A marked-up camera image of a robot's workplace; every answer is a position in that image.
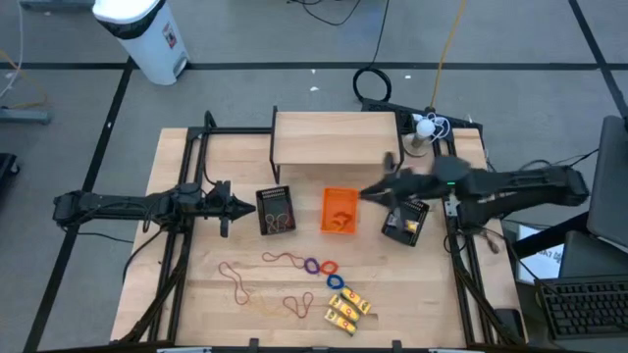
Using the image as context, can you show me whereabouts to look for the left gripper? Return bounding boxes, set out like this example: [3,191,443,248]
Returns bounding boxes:
[203,179,257,239]

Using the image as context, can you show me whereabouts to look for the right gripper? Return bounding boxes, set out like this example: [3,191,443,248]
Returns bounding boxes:
[360,151,441,231]

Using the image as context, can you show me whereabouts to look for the black slotted plastic basket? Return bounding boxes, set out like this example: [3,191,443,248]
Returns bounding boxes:
[255,184,297,236]
[381,198,432,248]

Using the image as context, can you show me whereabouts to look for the orange slotted plastic basket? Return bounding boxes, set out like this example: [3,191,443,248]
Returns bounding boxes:
[320,186,360,235]

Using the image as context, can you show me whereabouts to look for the black desk leg bar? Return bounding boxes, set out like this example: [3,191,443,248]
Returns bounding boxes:
[512,210,590,260]

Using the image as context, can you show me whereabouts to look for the wooden shelf riser, black legs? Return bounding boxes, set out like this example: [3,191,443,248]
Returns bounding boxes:
[269,105,406,185]

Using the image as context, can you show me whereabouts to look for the white-topped metal stand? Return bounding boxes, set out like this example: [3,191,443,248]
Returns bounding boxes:
[402,117,438,159]

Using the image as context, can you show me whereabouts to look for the white paper sheet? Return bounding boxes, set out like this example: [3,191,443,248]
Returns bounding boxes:
[514,223,565,286]

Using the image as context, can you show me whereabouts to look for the black phone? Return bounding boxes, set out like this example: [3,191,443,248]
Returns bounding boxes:
[493,307,527,347]

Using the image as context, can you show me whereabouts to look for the white trash can, black liner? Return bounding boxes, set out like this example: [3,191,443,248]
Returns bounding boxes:
[91,0,190,86]

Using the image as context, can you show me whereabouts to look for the grey laptop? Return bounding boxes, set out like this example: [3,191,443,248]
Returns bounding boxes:
[586,115,628,254]

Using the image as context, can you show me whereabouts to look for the black keyboard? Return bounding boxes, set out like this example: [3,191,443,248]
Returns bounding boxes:
[534,274,628,342]

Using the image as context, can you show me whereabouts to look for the black chair base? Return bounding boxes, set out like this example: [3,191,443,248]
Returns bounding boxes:
[0,152,21,195]

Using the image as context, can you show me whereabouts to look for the black metal rig frame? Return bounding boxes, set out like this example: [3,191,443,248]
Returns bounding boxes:
[115,110,529,353]

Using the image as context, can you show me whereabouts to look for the white cable bundle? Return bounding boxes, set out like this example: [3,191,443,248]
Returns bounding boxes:
[424,111,451,144]

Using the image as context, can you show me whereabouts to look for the black looped hanging cable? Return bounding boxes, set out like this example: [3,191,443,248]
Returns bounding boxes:
[351,0,393,104]

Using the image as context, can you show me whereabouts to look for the yellow hanging cable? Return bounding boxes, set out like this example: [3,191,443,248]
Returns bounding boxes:
[430,0,467,110]

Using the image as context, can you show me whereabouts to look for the black floor cable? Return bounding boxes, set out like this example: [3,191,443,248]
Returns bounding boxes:
[288,0,367,26]

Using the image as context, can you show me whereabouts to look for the grey floor cable cover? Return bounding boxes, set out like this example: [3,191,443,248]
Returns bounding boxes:
[19,0,97,12]
[0,107,53,126]

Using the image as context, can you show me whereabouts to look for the yellow floor cable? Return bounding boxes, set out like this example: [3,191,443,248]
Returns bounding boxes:
[0,48,50,110]

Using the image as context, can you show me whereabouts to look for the white floor cable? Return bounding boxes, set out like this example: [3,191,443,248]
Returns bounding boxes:
[0,0,26,99]

